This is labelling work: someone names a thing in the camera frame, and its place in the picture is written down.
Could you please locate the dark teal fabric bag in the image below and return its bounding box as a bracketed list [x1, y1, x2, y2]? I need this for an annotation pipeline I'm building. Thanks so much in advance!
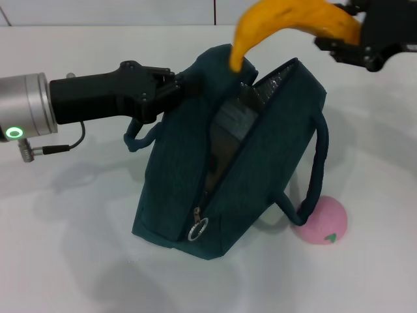
[123, 44, 330, 261]

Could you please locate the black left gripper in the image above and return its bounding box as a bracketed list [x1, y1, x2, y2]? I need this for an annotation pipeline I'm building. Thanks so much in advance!
[50, 61, 199, 125]

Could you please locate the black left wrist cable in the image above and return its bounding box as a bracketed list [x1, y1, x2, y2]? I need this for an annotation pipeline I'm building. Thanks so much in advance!
[18, 121, 86, 162]

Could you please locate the yellow banana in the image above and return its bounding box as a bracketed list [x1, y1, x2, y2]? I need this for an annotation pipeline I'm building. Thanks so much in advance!
[229, 0, 362, 74]

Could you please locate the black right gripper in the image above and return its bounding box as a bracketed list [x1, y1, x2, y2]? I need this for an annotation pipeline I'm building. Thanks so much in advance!
[314, 0, 417, 72]

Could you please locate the pink toy peach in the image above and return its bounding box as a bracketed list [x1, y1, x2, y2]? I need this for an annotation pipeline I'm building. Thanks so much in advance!
[293, 194, 349, 245]

